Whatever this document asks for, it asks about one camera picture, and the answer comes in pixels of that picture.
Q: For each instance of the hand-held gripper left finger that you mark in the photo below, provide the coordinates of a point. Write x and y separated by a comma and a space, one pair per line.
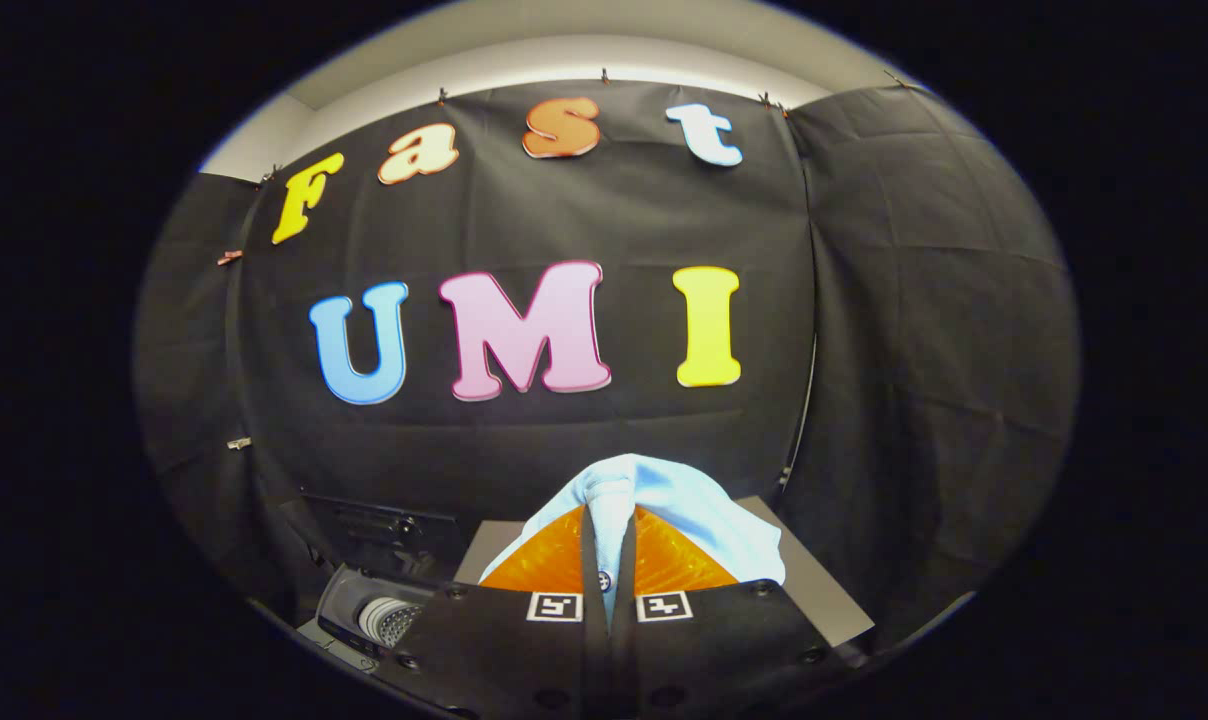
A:
592, 640

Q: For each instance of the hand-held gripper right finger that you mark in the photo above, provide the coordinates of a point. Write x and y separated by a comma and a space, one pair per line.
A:
626, 650

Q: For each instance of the light blue garment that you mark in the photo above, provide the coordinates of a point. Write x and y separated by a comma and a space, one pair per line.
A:
684, 500

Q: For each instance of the black backdrop cloth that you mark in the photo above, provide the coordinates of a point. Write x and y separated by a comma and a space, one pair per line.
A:
564, 440

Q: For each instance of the grey appliance cabinet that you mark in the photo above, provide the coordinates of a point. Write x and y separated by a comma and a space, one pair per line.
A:
824, 600

